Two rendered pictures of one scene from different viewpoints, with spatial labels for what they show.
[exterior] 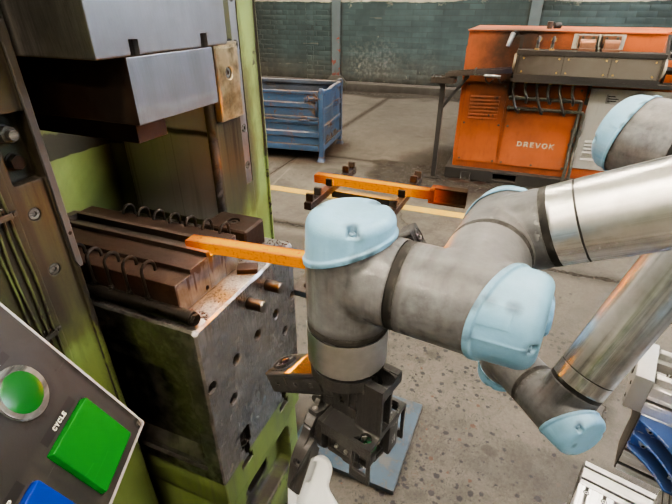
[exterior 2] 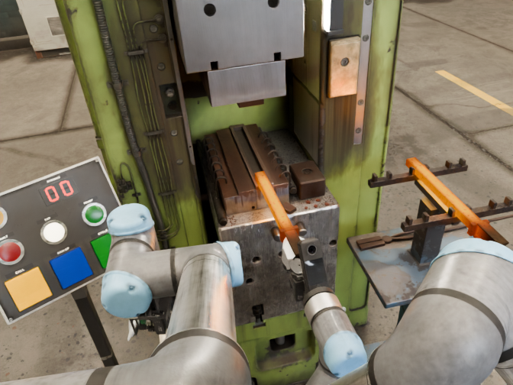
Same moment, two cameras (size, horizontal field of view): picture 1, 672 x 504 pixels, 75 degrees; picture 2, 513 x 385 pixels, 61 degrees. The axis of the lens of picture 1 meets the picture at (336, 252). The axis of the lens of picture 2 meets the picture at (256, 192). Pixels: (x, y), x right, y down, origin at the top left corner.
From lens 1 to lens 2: 73 cm
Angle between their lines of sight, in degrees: 48
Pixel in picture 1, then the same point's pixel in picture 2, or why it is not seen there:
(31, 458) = (83, 238)
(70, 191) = (251, 110)
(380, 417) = not seen: hidden behind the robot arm
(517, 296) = (108, 282)
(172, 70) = (243, 76)
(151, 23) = (230, 51)
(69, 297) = (185, 178)
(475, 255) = (128, 260)
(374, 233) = (114, 227)
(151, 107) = (222, 98)
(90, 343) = (192, 205)
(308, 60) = not seen: outside the picture
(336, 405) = not seen: hidden behind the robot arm
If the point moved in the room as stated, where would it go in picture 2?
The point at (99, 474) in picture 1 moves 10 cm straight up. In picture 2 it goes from (104, 260) to (92, 230)
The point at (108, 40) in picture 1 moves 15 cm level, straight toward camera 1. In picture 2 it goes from (196, 63) to (156, 85)
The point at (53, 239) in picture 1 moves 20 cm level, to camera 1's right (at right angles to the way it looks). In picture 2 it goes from (182, 147) to (215, 174)
